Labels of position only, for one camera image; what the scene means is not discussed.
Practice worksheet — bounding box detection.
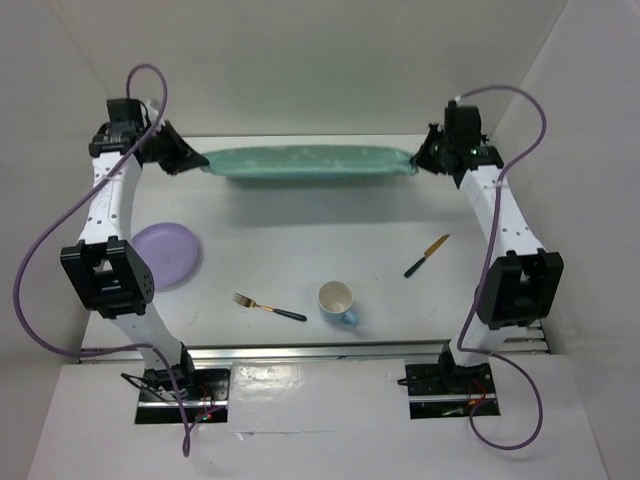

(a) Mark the aluminium right rail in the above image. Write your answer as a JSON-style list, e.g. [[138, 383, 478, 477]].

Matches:
[[469, 133, 549, 346]]

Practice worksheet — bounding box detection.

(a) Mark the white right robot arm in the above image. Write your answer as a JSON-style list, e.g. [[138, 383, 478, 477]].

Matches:
[[414, 100, 564, 393]]

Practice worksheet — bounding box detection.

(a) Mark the gold fork green handle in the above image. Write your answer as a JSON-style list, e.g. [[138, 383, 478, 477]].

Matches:
[[233, 293, 307, 322]]

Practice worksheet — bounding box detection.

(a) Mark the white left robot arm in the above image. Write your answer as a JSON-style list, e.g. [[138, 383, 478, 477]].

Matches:
[[60, 98, 208, 399]]

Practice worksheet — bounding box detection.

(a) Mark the gold knife green handle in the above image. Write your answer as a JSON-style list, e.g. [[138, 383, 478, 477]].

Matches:
[[403, 234, 450, 278]]

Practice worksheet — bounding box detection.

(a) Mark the green satin placemat cloth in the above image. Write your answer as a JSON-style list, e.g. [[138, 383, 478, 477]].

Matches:
[[200, 145, 418, 180]]

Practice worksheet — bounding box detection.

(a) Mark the purple plate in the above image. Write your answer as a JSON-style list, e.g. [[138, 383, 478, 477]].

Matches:
[[132, 222, 200, 291]]

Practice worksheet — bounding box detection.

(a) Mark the aluminium rail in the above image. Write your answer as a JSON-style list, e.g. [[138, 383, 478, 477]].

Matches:
[[82, 335, 549, 362], [469, 133, 549, 346]]

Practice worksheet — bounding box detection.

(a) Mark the light blue mug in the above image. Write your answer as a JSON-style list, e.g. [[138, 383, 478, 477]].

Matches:
[[318, 281, 359, 328]]

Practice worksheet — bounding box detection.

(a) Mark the aluminium front rail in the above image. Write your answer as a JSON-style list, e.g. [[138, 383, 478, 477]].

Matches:
[[82, 335, 549, 362]]

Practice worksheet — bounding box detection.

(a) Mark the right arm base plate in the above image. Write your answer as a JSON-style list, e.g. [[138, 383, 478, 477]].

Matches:
[[396, 364, 500, 420]]

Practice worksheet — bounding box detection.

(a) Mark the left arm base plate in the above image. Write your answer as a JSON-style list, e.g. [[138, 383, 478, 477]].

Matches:
[[127, 368, 231, 425]]

